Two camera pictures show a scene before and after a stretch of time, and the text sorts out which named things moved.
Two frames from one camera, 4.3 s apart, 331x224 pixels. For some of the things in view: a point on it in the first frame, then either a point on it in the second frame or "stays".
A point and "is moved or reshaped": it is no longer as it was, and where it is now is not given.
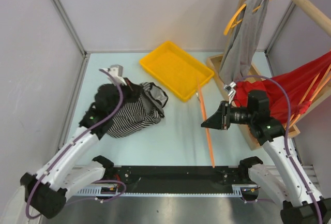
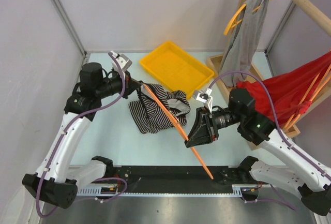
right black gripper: [219, 120] to [204, 130]
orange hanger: [206, 120] to [182, 134]
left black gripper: [134, 90] to [131, 85]
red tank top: [290, 93] stays
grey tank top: [244, 37] stays
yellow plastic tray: [177, 69] stays
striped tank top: [143, 105] is moved or reshaped
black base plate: [177, 180] stays
